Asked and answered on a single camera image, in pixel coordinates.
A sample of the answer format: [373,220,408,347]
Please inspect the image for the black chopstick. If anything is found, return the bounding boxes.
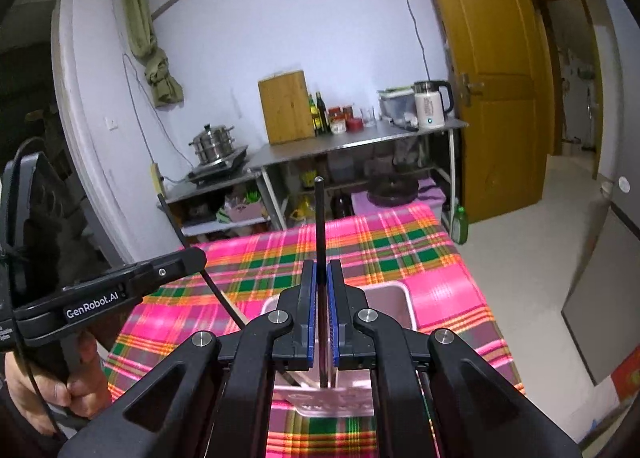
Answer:
[156,192,249,332]
[314,175,329,389]

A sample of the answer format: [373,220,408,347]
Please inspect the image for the steel kitchen counter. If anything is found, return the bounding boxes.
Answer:
[246,118,468,230]

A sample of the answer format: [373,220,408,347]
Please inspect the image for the left hand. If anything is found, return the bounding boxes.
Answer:
[4,331,112,436]

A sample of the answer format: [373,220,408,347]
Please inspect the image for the pink utensil holder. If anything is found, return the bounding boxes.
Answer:
[273,280,418,418]

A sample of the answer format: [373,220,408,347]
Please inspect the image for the low wooden shelf cabinet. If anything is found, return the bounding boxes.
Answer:
[157,170,276,244]

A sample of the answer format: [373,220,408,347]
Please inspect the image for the pink storage basket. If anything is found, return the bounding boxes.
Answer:
[224,200,266,223]

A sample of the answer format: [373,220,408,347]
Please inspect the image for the induction cooker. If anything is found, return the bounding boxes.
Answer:
[186,145,248,185]

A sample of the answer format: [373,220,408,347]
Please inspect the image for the pink plaid tablecloth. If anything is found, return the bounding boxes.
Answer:
[103,204,524,457]

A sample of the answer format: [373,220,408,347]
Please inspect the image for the steel steamer pot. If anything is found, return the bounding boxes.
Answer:
[190,124,233,164]

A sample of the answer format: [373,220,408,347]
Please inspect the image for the black wok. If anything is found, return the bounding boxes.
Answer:
[367,175,419,208]

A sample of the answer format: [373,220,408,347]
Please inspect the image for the green bottle on floor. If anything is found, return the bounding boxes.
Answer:
[450,206,469,244]

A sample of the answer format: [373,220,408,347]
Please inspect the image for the wooden cutting board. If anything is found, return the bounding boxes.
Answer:
[258,70,314,145]

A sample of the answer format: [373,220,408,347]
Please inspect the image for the red jar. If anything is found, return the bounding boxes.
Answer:
[346,117,363,133]

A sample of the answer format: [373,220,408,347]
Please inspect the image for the dark oil bottle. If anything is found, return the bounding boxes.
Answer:
[308,94,330,136]

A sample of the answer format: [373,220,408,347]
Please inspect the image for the white electric kettle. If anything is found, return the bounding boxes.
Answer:
[412,80,454,130]

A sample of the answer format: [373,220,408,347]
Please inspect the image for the green hanging cloth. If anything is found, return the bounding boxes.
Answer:
[124,0,183,108]

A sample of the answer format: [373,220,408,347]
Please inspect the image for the grey refrigerator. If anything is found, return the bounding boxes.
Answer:
[562,204,640,384]

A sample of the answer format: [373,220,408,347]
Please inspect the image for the yellow wooden door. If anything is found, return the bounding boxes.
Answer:
[436,0,550,222]

